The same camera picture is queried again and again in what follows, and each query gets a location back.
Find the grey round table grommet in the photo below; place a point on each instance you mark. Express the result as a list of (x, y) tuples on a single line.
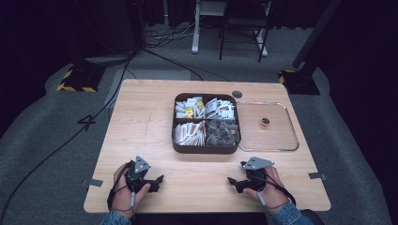
[(237, 94)]

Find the pile of white orange sachets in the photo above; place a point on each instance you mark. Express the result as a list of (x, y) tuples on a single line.
[(189, 133)]

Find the black slanted stand post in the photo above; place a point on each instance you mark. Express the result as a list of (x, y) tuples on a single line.
[(316, 34)]

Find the person's right hand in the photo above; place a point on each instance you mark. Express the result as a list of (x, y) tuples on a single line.
[(273, 192)]

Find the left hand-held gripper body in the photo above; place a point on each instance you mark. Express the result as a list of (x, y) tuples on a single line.
[(137, 175)]

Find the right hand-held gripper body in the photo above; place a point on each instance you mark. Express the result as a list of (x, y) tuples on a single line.
[(255, 175)]

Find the pile of white yellow packets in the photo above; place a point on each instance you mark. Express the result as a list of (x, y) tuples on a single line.
[(190, 108)]

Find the pile of white red-print packets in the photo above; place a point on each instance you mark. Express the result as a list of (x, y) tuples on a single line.
[(220, 108)]

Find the grey tape strip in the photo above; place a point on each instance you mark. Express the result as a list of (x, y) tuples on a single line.
[(95, 182), (317, 176)]

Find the grey flat stand foot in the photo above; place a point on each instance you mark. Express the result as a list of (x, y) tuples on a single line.
[(109, 59)]

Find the clear lid with gold knob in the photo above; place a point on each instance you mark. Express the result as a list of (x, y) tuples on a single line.
[(275, 137)]

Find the brown four-compartment box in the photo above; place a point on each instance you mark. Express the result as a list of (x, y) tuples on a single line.
[(205, 149)]

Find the person's left hand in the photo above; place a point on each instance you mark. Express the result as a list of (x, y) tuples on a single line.
[(123, 195)]

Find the yellow-black striped stand base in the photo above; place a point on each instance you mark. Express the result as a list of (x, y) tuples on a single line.
[(79, 82), (300, 83)]

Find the white desk frame leg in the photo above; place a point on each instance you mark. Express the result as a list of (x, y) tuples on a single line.
[(262, 45), (195, 34)]

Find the black metal frame stand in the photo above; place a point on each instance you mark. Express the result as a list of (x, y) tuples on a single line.
[(242, 22)]

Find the pile of dark clear packets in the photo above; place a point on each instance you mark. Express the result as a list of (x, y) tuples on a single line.
[(222, 133)]

